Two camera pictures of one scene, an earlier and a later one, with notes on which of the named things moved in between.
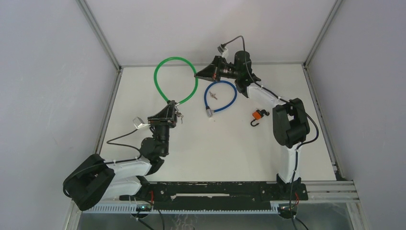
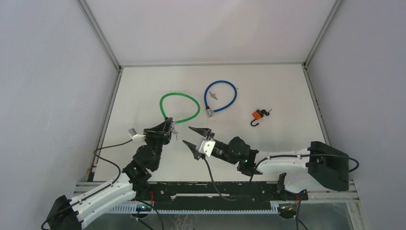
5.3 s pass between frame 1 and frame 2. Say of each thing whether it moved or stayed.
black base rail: stayed
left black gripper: moved
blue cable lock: stayed
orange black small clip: stayed
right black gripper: moved
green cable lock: moved
